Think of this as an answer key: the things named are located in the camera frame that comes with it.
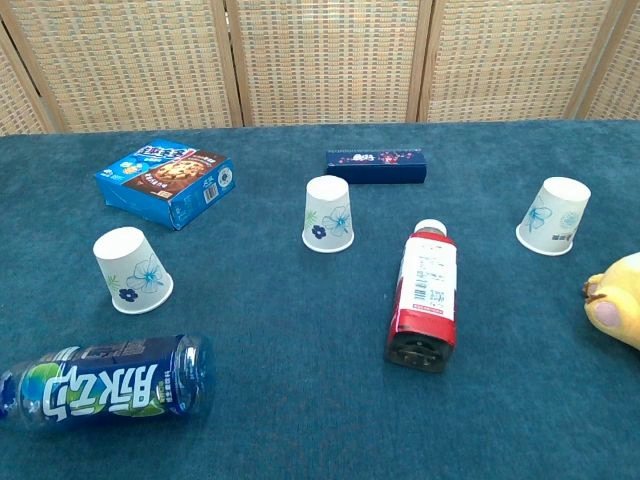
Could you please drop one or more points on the blue sports drink bottle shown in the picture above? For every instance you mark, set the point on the blue sports drink bottle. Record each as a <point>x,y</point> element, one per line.
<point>110,385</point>

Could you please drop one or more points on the woven bamboo folding screen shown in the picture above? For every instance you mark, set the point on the woven bamboo folding screen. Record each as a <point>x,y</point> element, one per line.
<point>325,60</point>

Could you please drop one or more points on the yellow plush duck toy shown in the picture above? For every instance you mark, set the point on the yellow plush duck toy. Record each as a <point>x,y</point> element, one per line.
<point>620,295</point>

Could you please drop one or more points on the teal table cloth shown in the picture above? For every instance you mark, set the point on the teal table cloth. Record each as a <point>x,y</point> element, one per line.
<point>300,310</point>

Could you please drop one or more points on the long dark blue box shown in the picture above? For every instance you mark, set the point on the long dark blue box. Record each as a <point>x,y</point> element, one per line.
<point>380,169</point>

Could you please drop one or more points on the red drink bottle white label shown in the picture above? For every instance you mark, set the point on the red drink bottle white label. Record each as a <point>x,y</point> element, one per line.
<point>425,280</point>

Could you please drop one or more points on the white floral paper cup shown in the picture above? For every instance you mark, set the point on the white floral paper cup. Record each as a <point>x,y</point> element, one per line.
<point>327,215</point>
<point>132,270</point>
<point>552,220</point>

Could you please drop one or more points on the blue cookie box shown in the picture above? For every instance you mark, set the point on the blue cookie box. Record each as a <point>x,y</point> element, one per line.
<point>165,175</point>

